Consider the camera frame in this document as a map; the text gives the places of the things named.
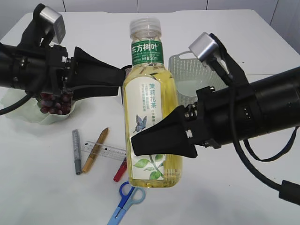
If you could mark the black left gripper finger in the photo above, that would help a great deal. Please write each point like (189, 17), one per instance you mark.
(82, 92)
(87, 71)

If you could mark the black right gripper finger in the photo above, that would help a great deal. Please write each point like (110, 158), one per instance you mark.
(169, 136)

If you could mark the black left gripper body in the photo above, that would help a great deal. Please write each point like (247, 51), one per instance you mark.
(58, 68)

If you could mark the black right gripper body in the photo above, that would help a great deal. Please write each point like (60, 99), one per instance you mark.
(209, 121)

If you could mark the purple grape bunch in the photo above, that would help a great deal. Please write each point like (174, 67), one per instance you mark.
(59, 105)

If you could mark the yellow tea bottle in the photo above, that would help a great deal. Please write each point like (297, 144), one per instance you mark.
(149, 95)

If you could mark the clear plastic sheet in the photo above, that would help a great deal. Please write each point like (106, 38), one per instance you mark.
(188, 87)

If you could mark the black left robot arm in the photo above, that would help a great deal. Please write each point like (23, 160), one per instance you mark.
(24, 68)

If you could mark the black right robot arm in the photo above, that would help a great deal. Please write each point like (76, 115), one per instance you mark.
(265, 106)

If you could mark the black mesh pen holder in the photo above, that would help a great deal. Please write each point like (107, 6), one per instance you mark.
(126, 69)

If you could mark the green plastic woven basket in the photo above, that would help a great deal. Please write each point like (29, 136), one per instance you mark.
(184, 66)

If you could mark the pale green wavy plate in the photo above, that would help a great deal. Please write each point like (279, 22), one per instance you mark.
(29, 112)

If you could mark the gold marker pen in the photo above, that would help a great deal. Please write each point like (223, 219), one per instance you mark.
(95, 150)

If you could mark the grey marker pen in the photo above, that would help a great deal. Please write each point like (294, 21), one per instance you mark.
(77, 152)

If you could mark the clear plastic ruler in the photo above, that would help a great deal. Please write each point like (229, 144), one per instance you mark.
(105, 151)

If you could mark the red marker pen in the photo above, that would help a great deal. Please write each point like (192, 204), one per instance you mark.
(122, 169)

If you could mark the blue scissors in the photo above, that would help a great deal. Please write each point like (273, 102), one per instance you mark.
(127, 200)

